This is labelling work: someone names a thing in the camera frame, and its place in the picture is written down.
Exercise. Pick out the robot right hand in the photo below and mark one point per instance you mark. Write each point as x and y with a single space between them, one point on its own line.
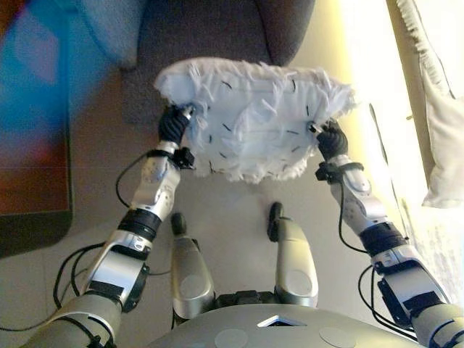
333 143

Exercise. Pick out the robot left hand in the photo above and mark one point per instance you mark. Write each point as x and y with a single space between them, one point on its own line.
170 127

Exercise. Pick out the white fringed cushion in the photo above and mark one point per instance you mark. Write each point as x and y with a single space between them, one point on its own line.
261 119

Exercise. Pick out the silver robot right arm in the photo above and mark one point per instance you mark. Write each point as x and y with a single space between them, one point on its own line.
366 206

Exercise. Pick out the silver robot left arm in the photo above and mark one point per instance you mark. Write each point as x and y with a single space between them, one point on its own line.
116 264

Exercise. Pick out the grey fabric armchair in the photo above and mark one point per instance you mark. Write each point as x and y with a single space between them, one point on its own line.
203 29

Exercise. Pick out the white duvet with grey trim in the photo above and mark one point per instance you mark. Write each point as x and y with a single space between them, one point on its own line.
442 127

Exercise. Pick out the robot right leg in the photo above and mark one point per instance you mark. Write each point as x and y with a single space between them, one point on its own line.
295 261

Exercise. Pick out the robot leg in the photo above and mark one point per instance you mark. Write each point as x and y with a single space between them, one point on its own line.
190 275
295 261

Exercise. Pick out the robot left leg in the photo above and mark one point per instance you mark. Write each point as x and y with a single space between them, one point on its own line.
190 275

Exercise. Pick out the pale grey floor rug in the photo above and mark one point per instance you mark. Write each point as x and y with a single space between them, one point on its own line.
442 246

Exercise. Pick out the dark floor rug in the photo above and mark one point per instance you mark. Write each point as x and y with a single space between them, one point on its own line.
36 203

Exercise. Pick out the grey robot torso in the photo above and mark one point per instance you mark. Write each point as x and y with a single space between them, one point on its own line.
282 333

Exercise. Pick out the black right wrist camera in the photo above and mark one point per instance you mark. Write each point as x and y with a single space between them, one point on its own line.
322 173

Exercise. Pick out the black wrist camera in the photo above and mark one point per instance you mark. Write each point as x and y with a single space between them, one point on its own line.
322 173
185 157

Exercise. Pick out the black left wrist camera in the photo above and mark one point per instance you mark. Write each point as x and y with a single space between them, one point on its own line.
185 157

